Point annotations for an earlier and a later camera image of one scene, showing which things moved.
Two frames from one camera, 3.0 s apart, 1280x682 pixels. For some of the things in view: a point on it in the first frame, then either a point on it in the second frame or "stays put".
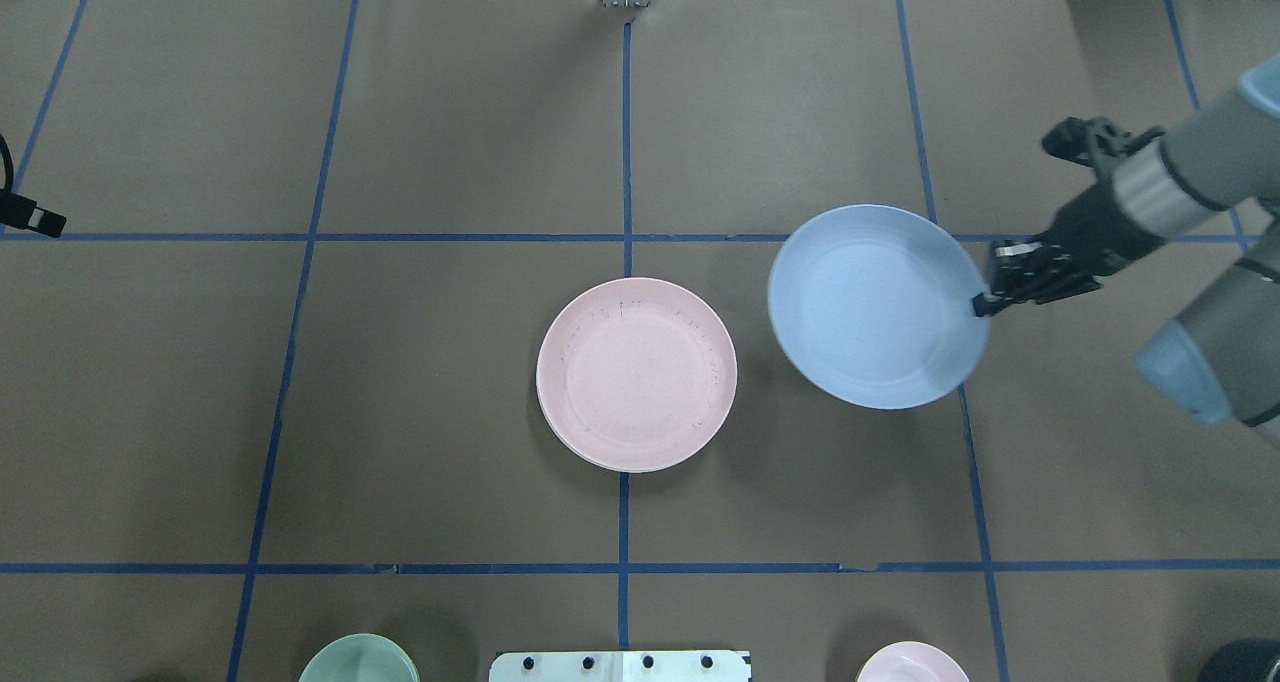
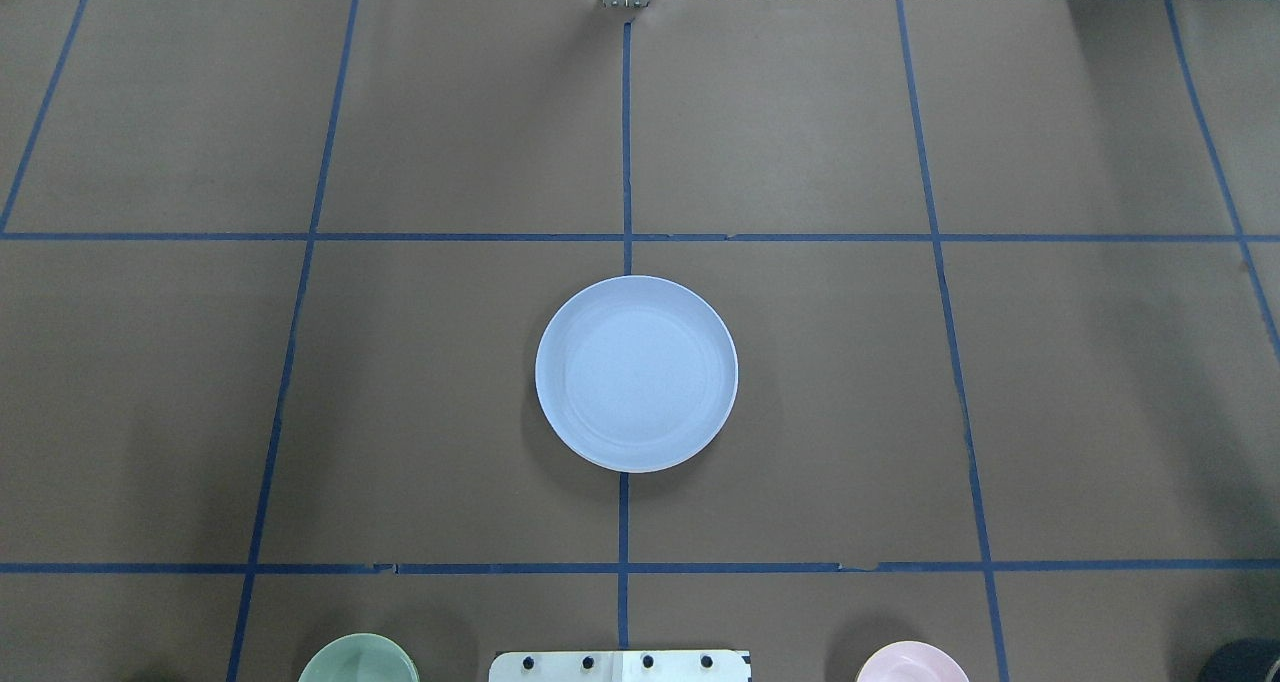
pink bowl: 913,662 stays put
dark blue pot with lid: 1244,660 stays put
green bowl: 360,657 stays put
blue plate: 874,304 -> 636,373
